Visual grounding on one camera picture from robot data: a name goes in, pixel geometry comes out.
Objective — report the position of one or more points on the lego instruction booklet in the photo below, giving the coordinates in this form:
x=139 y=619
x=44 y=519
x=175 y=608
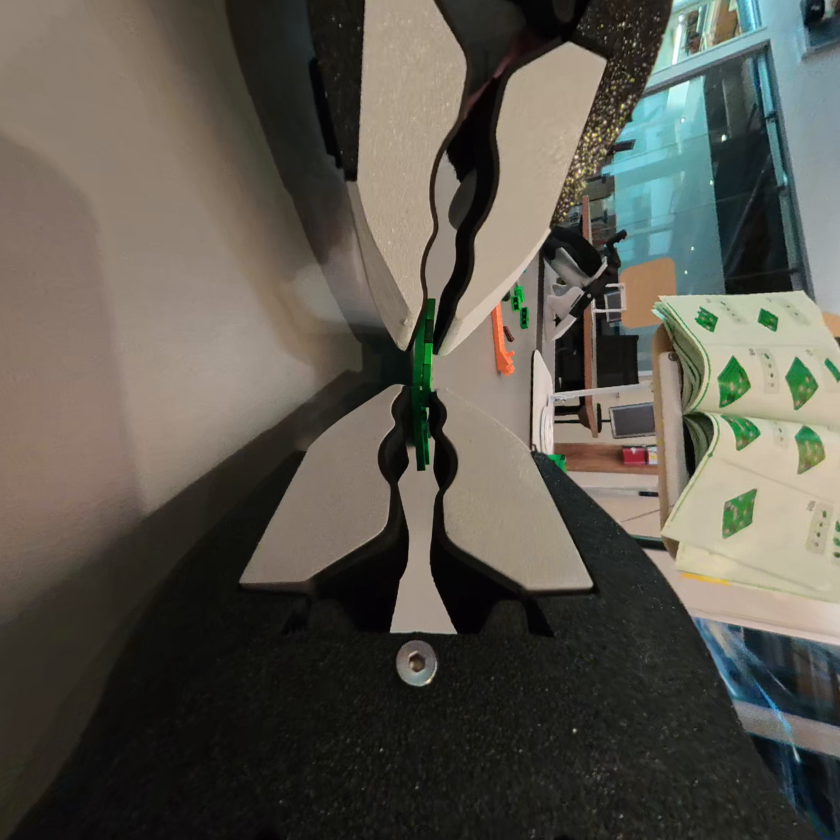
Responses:
x=754 y=472

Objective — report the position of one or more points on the glass window wall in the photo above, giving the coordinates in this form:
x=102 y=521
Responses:
x=722 y=164

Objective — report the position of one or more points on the pile of loose lego bricks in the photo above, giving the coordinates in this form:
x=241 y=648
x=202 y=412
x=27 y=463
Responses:
x=523 y=318

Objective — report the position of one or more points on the black and white office chair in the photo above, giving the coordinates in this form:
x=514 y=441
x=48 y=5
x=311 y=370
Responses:
x=577 y=262

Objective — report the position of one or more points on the brown pin board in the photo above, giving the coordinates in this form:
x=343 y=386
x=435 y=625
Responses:
x=649 y=295

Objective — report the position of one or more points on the computer monitor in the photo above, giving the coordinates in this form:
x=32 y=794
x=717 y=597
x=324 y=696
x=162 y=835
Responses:
x=633 y=420

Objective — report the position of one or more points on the small red box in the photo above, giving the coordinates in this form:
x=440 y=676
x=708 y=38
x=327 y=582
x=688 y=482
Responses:
x=638 y=457

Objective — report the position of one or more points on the orange brick separator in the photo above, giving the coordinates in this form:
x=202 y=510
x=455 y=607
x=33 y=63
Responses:
x=502 y=344

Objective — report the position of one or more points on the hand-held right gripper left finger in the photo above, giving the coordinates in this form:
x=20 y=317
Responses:
x=328 y=499

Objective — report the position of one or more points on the wooden book rest board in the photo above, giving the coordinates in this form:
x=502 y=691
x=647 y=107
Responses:
x=669 y=459

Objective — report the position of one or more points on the green lego plate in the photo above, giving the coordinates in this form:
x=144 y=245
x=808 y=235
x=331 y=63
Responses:
x=424 y=348

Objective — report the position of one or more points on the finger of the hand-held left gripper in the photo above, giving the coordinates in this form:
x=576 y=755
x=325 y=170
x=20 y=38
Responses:
x=538 y=164
x=400 y=131

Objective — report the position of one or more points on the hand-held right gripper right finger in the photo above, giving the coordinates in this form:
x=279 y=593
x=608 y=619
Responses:
x=512 y=518

